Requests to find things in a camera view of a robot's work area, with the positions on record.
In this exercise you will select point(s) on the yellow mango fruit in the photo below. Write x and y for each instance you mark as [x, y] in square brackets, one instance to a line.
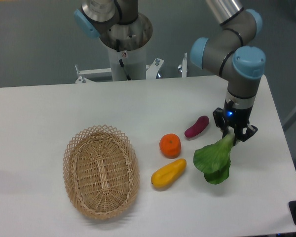
[168, 174]

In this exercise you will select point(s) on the purple sweet potato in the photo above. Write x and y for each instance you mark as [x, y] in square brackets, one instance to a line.
[199, 126]

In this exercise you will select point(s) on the woven wicker basket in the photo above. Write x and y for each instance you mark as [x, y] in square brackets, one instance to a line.
[101, 172]

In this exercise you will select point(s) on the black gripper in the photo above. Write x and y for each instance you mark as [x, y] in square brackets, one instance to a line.
[235, 114]

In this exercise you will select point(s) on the orange tangerine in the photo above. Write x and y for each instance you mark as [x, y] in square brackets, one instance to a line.
[170, 145]

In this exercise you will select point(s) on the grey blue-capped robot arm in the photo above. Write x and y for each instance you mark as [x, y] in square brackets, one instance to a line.
[227, 56]

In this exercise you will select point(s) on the green bok choy vegetable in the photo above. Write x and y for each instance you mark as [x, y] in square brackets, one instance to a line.
[214, 160]

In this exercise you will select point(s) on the white frame at right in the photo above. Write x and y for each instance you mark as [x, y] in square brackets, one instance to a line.
[289, 120]

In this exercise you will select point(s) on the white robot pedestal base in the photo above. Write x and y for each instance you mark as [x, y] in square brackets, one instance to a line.
[127, 50]

